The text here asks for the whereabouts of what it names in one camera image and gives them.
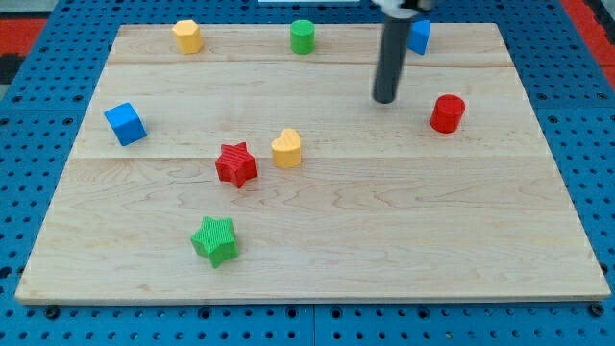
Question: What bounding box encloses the blue block behind rod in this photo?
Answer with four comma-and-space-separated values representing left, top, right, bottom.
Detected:
407, 20, 431, 55

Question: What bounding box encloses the white rod mount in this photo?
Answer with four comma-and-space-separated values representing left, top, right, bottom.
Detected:
373, 0, 435, 18

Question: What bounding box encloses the blue cube block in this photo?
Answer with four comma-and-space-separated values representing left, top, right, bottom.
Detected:
104, 103, 147, 146

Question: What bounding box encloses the yellow hexagon block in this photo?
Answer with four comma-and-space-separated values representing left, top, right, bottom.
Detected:
172, 19, 204, 55

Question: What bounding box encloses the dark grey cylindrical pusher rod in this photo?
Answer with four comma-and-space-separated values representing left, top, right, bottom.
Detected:
372, 15, 413, 104

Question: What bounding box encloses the green cylinder block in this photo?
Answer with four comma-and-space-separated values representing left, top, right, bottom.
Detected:
290, 19, 315, 55

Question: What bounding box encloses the light wooden board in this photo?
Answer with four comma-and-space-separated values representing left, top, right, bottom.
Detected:
15, 23, 610, 306

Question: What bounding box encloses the red star block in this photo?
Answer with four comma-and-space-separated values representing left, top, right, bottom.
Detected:
215, 142, 258, 188

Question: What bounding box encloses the yellow heart block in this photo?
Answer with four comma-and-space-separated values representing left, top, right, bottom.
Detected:
271, 128, 302, 168

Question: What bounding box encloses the red cylinder block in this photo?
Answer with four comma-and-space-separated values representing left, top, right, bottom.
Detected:
430, 94, 466, 134

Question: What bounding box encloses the green star block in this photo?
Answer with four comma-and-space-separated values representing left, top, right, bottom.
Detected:
190, 216, 239, 269

